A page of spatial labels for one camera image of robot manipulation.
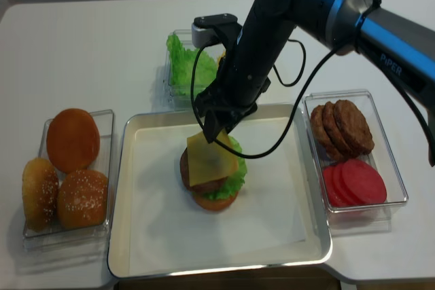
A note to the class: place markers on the brown patty back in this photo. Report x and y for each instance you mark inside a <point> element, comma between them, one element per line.
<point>319,132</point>

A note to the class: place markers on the silver metal tray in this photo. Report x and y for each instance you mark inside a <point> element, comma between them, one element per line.
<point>254,134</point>

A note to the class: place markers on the green lettuce leaf in box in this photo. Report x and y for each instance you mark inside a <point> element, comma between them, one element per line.
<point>181,63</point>

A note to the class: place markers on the clear box with buns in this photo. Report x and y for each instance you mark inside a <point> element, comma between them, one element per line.
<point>55,235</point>

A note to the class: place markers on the blue silver robot arm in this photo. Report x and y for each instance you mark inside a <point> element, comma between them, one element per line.
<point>403,47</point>

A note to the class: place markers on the brown patty front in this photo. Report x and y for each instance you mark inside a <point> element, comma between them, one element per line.
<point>353,126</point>

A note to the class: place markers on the clear box with lettuce cheese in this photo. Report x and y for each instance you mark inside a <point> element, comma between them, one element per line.
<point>182,102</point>

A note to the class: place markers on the bottom bun on tray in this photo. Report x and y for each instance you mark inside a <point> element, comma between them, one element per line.
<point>214,205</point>

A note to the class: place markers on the sesame bun top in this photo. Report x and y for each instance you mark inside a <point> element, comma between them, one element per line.
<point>82,199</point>

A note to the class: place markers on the green lettuce on burger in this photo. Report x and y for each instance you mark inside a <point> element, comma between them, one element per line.
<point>232,185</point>

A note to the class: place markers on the clear box with patties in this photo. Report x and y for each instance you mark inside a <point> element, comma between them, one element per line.
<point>368,217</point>

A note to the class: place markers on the red tomato slice front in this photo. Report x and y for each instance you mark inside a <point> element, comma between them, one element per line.
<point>363,183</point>

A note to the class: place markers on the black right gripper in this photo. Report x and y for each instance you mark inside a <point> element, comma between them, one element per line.
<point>240,79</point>

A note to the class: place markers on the red tomato slice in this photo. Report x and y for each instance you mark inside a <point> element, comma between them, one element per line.
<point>338,184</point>
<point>363,183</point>
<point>334,199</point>

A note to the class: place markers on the red tomato slice back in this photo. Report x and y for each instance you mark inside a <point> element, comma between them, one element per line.
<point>334,199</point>

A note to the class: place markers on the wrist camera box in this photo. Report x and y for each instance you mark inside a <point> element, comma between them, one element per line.
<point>216,29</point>

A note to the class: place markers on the plain brown bun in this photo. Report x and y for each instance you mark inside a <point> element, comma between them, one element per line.
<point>73,140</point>

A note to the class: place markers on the red tomato slice middle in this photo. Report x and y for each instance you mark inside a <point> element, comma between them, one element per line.
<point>338,184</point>

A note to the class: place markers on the yellow cheese stack in box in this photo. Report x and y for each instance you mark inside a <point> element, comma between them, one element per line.
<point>220,58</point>

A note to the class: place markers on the brown patty middle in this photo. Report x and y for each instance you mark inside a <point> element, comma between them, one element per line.
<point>333,132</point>

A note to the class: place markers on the sesame bun on edge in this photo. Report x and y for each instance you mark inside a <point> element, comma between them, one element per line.
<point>39,193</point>

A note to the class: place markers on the yellow cheese slice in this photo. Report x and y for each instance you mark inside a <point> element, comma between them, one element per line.
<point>208,161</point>

